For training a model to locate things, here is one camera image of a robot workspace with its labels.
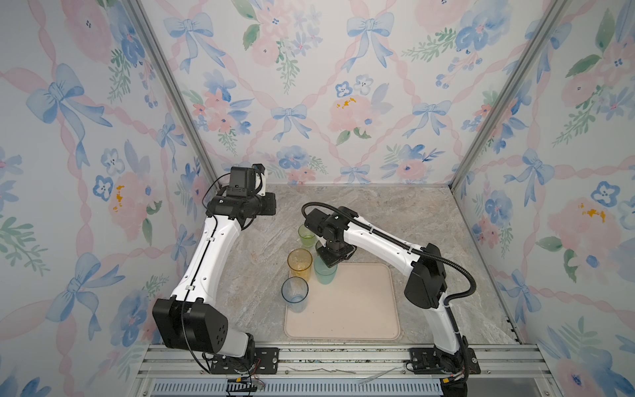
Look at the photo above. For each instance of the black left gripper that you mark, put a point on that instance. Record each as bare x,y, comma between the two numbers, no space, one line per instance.
271,200

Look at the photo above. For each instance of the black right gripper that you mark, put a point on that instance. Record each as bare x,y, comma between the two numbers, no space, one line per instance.
328,260

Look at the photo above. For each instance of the small green glass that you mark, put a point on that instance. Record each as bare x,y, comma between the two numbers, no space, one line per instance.
307,238

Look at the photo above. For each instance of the tall yellow plastic glass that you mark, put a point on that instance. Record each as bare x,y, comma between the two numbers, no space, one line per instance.
300,262

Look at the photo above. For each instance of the teal textured plastic glass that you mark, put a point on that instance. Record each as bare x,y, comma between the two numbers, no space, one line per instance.
325,274

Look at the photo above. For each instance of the tall blue plastic glass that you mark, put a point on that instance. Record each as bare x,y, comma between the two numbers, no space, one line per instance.
295,294

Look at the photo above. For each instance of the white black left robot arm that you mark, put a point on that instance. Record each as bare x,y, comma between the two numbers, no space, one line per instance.
189,320

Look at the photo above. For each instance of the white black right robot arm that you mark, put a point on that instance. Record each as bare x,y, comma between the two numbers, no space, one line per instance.
433,281

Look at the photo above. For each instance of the beige rectangular tray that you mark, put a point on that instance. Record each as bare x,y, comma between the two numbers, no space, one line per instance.
358,305

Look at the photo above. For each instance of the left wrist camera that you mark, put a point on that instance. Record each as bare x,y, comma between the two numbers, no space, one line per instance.
247,181

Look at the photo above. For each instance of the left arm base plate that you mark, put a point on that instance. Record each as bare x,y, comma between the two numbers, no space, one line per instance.
259,361

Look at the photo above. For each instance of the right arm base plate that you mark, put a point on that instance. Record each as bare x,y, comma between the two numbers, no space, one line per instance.
433,361

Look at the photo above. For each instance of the aluminium frame rail front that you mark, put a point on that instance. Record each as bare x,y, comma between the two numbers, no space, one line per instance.
301,369

